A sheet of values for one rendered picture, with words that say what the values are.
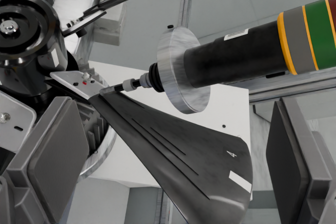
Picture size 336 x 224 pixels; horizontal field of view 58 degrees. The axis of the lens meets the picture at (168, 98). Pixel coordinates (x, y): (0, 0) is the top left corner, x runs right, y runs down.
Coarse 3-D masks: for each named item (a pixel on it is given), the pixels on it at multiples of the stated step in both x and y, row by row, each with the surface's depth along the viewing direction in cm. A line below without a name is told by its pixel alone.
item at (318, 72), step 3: (324, 69) 71; (327, 69) 70; (330, 69) 70; (333, 69) 70; (309, 72) 72; (312, 72) 72; (315, 72) 72; (318, 72) 71; (321, 72) 71; (324, 72) 71; (327, 72) 70; (330, 72) 70; (312, 75) 72; (315, 75) 72
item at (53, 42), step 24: (0, 0) 38; (24, 0) 39; (24, 24) 38; (48, 24) 38; (0, 48) 35; (24, 48) 36; (48, 48) 36; (0, 72) 34; (24, 72) 36; (48, 72) 38; (24, 96) 40; (48, 96) 44
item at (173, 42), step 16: (176, 32) 23; (160, 48) 22; (176, 48) 22; (160, 64) 22; (176, 64) 22; (176, 80) 21; (176, 96) 22; (192, 96) 23; (208, 96) 26; (192, 112) 24
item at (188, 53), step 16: (240, 32) 21; (256, 32) 20; (272, 32) 20; (192, 48) 23; (208, 48) 22; (224, 48) 21; (240, 48) 20; (256, 48) 20; (272, 48) 19; (192, 64) 22; (208, 64) 22; (224, 64) 21; (240, 64) 21; (256, 64) 20; (272, 64) 20; (160, 80) 24; (192, 80) 23; (208, 80) 22; (224, 80) 22; (240, 80) 22
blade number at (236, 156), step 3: (225, 150) 43; (228, 150) 43; (225, 153) 42; (228, 153) 43; (231, 153) 43; (234, 153) 43; (237, 153) 44; (231, 156) 42; (234, 156) 43; (237, 156) 43; (234, 159) 42; (237, 159) 42
